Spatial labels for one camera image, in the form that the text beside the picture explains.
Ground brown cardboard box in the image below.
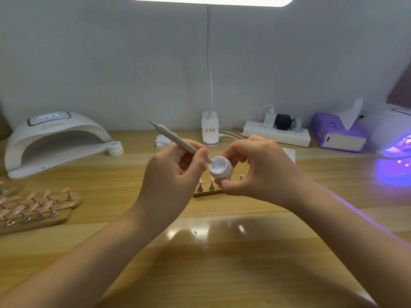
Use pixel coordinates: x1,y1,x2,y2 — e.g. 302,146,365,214
0,112,14,142

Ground white power strip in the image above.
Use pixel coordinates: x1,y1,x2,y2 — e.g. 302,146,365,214
242,120,312,148

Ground white nail lamp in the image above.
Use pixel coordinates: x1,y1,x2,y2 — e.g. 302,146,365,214
4,111,113,180
361,107,411,159

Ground wooden stands with pink nails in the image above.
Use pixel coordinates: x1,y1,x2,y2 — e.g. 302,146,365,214
0,183,84,236

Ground black plug adapter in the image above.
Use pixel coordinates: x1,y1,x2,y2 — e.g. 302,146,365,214
275,113,294,131

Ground person's left forearm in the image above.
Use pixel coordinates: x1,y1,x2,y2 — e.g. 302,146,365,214
0,210,167,308

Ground white gel jar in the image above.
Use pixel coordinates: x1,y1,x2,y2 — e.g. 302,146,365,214
209,156,235,181

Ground person's right forearm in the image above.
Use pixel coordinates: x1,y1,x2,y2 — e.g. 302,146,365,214
289,183,411,308

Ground person's right hand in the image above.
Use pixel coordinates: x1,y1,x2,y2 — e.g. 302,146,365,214
215,135,309,209

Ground brown wooden board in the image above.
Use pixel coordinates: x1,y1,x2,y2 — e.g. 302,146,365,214
385,61,411,110

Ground white charger plug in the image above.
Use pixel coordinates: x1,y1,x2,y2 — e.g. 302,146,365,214
262,111,277,128

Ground white desk lamp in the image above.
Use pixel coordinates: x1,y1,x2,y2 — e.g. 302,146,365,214
128,0,298,147

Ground stack of white cotton pads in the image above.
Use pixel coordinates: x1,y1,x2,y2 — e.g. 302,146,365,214
155,134,173,150

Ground white tissue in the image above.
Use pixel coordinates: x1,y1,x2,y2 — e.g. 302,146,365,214
339,97,364,131

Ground grey dotting pen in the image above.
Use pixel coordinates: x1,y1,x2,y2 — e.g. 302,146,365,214
147,120,214,164

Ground small closed white jar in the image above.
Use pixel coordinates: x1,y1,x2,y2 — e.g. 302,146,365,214
107,141,124,157

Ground person's left hand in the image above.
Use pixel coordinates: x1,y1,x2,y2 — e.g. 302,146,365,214
135,139,211,234

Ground purple tissue box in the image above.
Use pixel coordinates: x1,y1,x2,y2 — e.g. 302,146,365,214
310,113,369,153

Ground wooden nail holder strip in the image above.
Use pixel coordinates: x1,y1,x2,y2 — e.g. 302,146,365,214
193,173,246,198

